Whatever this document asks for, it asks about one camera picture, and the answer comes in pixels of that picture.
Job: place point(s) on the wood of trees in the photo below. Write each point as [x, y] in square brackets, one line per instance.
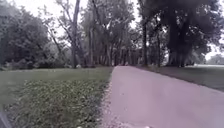
[110, 30]

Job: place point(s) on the pinkish grey paved path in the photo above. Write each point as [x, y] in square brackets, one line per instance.
[156, 100]

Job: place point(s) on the grass lawn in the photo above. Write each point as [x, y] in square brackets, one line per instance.
[50, 93]

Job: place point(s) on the row of bushes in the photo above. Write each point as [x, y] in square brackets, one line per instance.
[30, 63]

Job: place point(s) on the grass verge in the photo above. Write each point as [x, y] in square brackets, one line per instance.
[200, 75]

